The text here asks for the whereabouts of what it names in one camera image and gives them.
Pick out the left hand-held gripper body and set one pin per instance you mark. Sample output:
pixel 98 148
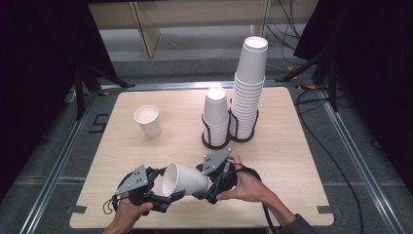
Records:
pixel 136 182

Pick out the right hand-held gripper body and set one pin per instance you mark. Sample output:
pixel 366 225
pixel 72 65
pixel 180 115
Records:
pixel 217 175

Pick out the single white paper cup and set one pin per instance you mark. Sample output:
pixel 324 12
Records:
pixel 148 120
pixel 186 180

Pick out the black double cup holder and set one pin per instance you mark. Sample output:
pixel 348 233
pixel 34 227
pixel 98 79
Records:
pixel 235 131

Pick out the short stack of paper cups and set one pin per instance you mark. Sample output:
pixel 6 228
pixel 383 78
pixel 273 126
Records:
pixel 216 123

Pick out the tall stack of paper cups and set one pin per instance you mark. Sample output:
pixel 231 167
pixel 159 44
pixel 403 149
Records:
pixel 246 104

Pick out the person's left hand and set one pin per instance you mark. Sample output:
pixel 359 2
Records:
pixel 130 216

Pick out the person's right hand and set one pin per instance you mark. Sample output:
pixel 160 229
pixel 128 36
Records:
pixel 250 190

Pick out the black tripod stand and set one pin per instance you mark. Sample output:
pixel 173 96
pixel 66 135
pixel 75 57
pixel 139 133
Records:
pixel 84 84

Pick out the dark curtain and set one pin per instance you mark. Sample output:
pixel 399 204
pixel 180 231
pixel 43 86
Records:
pixel 376 81
pixel 39 81

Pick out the black metal stand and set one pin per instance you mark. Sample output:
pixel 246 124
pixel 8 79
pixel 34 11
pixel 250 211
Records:
pixel 324 68

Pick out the beige wooden furniture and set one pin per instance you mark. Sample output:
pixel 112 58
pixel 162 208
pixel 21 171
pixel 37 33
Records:
pixel 146 19

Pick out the metal floor rail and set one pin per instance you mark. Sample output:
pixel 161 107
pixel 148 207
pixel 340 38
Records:
pixel 360 162
pixel 181 85
pixel 52 175

